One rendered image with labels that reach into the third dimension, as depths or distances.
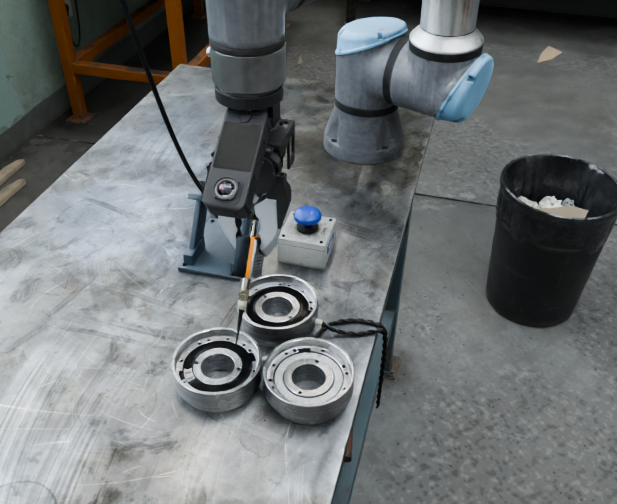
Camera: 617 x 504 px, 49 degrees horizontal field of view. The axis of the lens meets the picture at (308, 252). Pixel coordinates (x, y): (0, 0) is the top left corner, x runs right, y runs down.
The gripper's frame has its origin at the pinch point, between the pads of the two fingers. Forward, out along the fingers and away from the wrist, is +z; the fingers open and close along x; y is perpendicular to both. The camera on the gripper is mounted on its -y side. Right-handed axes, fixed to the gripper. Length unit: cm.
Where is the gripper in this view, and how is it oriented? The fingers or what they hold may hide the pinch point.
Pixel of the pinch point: (250, 248)
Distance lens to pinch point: 80.3
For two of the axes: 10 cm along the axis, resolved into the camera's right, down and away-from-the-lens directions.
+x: -9.7, -1.7, 1.9
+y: 2.5, -6.0, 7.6
